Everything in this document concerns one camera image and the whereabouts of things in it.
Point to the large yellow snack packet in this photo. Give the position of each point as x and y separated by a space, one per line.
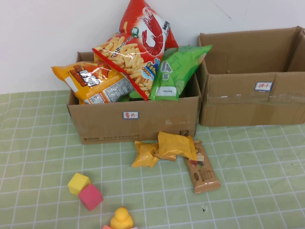
176 144

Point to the green snack bag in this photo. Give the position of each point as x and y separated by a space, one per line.
133 94

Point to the small yellow snack packet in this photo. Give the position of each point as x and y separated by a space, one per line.
143 157

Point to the cardboard box with F2 print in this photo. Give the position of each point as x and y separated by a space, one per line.
155 119

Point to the white label with red writing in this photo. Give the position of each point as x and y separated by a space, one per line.
263 86
130 115

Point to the green chips bag with barcode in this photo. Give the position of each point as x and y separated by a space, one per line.
181 64

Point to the orange chips bag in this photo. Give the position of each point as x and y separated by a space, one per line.
78 81

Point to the red shrimp chips bag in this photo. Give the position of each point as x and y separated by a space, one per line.
147 31

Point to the large plain cardboard box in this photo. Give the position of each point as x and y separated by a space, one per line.
238 112

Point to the clear packing tape strip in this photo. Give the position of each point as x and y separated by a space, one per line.
238 97

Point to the yellow foam cube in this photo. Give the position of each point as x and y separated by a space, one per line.
77 182

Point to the pink foam cube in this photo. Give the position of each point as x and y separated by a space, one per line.
90 196

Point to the yellow rubber duck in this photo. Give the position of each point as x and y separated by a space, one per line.
121 219

